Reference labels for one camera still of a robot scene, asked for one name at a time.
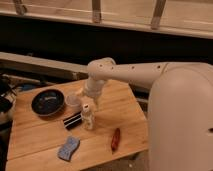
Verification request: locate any white ceramic cup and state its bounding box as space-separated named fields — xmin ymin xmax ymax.
xmin=65 ymin=92 xmax=82 ymax=112

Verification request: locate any blue sponge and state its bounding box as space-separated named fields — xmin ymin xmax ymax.
xmin=57 ymin=136 xmax=80 ymax=161

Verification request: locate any wooden table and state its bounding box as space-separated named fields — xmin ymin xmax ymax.
xmin=6 ymin=80 xmax=148 ymax=171

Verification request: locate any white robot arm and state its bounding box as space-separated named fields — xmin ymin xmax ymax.
xmin=82 ymin=58 xmax=213 ymax=171

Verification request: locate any small clear plastic bottle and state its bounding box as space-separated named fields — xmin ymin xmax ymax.
xmin=81 ymin=104 xmax=94 ymax=130

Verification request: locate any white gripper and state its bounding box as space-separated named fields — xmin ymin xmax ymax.
xmin=75 ymin=78 xmax=106 ymax=111

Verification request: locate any dark blue ceramic bowl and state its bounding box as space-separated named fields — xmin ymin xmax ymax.
xmin=31 ymin=89 xmax=64 ymax=117

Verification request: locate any red brown oblong object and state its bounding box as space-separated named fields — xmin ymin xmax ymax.
xmin=111 ymin=128 xmax=120 ymax=152

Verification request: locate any black white striped block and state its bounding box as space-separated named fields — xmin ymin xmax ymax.
xmin=63 ymin=113 xmax=82 ymax=130

